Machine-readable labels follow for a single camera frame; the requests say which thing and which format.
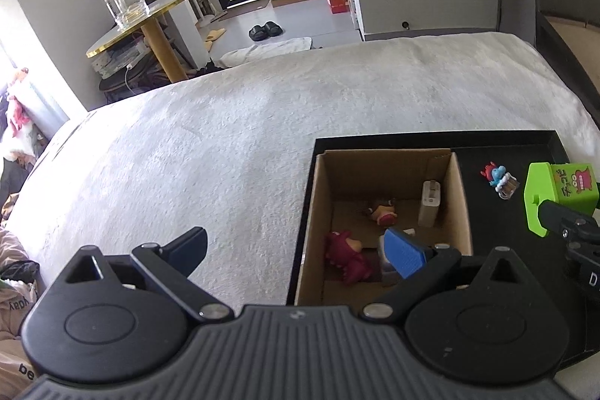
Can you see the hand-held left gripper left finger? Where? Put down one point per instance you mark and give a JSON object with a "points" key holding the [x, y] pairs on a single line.
{"points": [[190, 247]]}

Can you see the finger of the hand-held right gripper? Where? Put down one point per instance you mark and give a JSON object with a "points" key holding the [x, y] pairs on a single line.
{"points": [[560, 219]]}

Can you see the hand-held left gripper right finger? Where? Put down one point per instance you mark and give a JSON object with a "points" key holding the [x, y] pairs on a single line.
{"points": [[405, 257]]}

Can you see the green printed box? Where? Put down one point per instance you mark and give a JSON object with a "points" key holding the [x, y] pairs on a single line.
{"points": [[543, 182]]}

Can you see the brown-haired doll figurine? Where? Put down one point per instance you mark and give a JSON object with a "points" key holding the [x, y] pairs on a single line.
{"points": [[382, 215]]}

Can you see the white charger block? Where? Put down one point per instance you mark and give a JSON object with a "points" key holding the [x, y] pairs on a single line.
{"points": [[429, 203]]}

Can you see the black tray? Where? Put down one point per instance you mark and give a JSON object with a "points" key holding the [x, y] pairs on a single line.
{"points": [[487, 217]]}

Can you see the cardboard box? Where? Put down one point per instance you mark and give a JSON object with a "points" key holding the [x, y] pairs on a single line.
{"points": [[461, 203]]}

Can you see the pink dinosaur toy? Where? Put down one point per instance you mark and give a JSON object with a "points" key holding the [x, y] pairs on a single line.
{"points": [[349, 259]]}

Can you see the white fluffy blanket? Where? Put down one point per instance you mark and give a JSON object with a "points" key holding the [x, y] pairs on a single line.
{"points": [[211, 147]]}

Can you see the pile of clothes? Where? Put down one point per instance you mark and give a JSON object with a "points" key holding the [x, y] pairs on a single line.
{"points": [[14, 240]]}

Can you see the beige plastic bag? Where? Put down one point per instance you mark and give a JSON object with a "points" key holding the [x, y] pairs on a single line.
{"points": [[16, 334]]}

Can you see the white flat box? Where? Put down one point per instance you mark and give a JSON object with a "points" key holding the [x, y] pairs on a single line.
{"points": [[119, 58]]}

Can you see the white floor towel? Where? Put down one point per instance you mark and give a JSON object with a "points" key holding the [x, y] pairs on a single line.
{"points": [[267, 51]]}

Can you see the pink and white plush toy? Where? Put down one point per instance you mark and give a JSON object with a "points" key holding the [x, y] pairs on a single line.
{"points": [[18, 119]]}

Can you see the beige slipper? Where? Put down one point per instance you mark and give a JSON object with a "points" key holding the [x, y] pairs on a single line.
{"points": [[215, 35]]}

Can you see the black slippers pair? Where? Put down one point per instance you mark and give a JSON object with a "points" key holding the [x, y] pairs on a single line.
{"points": [[265, 30]]}

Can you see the round gold-rimmed table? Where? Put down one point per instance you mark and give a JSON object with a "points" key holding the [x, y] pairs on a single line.
{"points": [[154, 13]]}

